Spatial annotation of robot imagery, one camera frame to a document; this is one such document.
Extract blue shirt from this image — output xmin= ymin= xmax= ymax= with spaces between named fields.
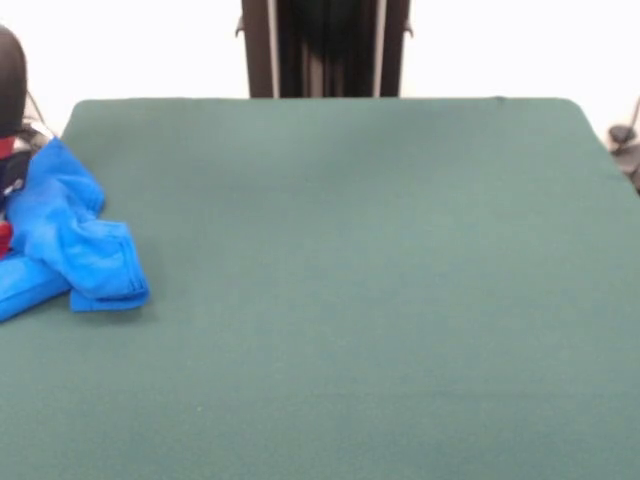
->
xmin=0 ymin=135 xmax=151 ymax=324

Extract black cable bundle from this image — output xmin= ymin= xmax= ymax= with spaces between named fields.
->
xmin=17 ymin=119 xmax=57 ymax=151

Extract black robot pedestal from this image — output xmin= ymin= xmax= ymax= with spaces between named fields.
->
xmin=234 ymin=0 xmax=415 ymax=99

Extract black plug with cable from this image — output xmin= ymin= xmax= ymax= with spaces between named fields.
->
xmin=607 ymin=124 xmax=640 ymax=196

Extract dark green table cloth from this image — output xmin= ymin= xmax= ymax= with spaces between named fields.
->
xmin=0 ymin=97 xmax=640 ymax=480

